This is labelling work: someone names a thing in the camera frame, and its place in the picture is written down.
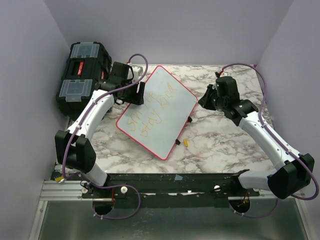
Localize blue tape piece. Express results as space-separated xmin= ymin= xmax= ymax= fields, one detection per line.
xmin=174 ymin=174 xmax=183 ymax=181

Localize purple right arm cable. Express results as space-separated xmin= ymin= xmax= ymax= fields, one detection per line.
xmin=219 ymin=62 xmax=320 ymax=218

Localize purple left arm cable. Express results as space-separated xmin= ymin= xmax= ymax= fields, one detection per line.
xmin=61 ymin=53 xmax=149 ymax=221

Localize black toolbox clear lids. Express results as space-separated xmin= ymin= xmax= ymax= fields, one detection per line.
xmin=55 ymin=41 xmax=112 ymax=121

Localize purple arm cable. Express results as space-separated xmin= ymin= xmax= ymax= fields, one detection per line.
xmin=219 ymin=62 xmax=320 ymax=218
xmin=61 ymin=53 xmax=149 ymax=221

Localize yellow marker cap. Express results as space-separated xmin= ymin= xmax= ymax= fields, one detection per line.
xmin=183 ymin=139 xmax=189 ymax=147

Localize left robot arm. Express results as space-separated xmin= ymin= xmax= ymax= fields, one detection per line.
xmin=54 ymin=62 xmax=148 ymax=198

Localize black mounting rail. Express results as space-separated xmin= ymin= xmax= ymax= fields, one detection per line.
xmin=67 ymin=173 xmax=264 ymax=211

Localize black whiteboard clip far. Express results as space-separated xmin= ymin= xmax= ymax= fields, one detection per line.
xmin=187 ymin=116 xmax=193 ymax=123

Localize pink framed whiteboard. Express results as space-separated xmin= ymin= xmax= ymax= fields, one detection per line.
xmin=116 ymin=65 xmax=198 ymax=161

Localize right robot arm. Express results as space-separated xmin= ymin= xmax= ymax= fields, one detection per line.
xmin=198 ymin=76 xmax=315 ymax=199

